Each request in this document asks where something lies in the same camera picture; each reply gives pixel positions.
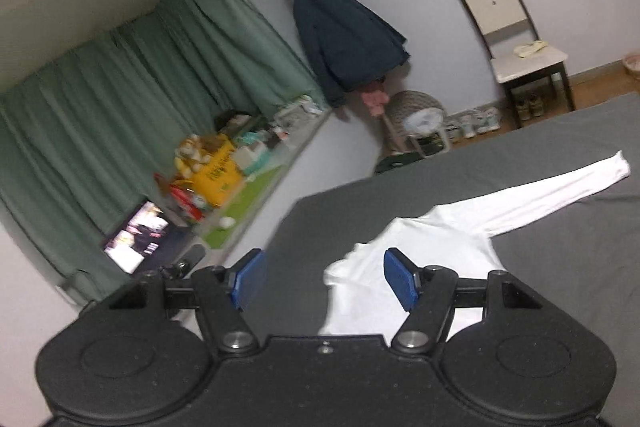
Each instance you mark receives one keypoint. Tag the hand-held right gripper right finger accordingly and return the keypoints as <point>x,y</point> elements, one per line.
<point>400,279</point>

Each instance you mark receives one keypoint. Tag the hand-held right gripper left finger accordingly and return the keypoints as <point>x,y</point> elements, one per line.
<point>250,278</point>

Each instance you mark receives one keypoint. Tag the white long-sleeve shirt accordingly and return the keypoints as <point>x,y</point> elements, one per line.
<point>440,232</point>

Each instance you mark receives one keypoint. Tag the small white ball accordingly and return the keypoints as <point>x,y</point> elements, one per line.
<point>227,223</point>

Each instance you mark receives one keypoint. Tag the black phone stand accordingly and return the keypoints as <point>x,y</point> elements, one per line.
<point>185,259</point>

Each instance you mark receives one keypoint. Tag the green mat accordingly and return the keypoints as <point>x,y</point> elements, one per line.
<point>250,202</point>

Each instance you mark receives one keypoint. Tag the red snack packets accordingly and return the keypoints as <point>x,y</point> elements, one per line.
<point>182,202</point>

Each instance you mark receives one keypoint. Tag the yellow cardboard box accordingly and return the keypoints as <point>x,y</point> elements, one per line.
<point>217,174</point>

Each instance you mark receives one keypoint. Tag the dark green round base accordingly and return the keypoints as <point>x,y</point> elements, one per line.
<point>395,164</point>

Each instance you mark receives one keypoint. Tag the open laptop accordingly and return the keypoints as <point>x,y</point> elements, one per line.
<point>135,234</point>

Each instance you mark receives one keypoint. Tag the white teal box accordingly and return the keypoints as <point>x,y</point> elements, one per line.
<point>250,154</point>

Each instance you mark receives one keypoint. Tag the yellow plush toy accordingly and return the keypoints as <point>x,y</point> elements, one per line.
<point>192,154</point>

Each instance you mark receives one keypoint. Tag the grey bed sheet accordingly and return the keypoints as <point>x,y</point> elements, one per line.
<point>550,257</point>

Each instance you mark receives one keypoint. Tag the white plastic bag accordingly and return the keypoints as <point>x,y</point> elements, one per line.
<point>422,123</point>

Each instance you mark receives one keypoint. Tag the white sneaker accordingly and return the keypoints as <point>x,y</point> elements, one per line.
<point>488,119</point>
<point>467,127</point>

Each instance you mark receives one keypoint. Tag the white packages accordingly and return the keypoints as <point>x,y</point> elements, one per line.
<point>300,108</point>

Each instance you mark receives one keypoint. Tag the brown shoe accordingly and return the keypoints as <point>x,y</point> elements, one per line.
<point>536,106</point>
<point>524,108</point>

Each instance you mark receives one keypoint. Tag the green curtain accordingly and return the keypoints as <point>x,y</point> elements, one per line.
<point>100,107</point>

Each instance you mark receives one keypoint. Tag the cream cloth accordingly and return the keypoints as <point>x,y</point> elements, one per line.
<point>530,49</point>

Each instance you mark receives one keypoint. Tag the white wooden chair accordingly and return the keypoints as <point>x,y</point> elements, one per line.
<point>492,12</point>

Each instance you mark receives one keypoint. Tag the pink bin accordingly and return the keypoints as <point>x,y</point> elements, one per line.
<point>632,64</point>

